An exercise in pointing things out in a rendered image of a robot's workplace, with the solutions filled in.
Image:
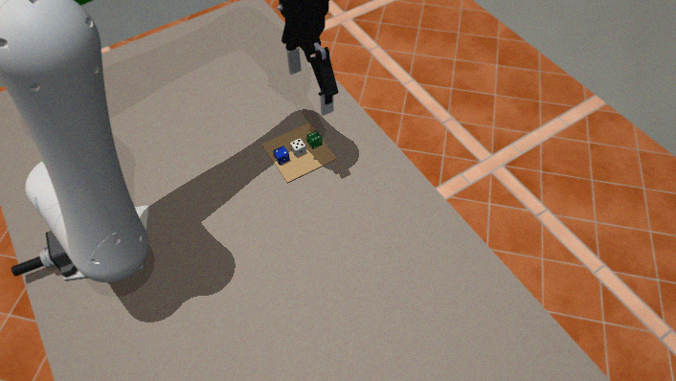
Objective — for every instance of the blue die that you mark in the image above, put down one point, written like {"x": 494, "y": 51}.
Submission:
{"x": 281, "y": 155}

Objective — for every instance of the white die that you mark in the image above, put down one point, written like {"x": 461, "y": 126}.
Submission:
{"x": 298, "y": 147}

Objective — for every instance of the tan square mat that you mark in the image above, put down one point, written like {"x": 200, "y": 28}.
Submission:
{"x": 299, "y": 166}

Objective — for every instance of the green die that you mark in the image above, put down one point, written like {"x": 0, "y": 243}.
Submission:
{"x": 314, "y": 139}

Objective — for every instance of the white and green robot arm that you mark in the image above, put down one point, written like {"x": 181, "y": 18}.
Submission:
{"x": 51, "y": 65}

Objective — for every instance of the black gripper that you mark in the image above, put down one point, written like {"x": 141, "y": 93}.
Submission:
{"x": 307, "y": 36}

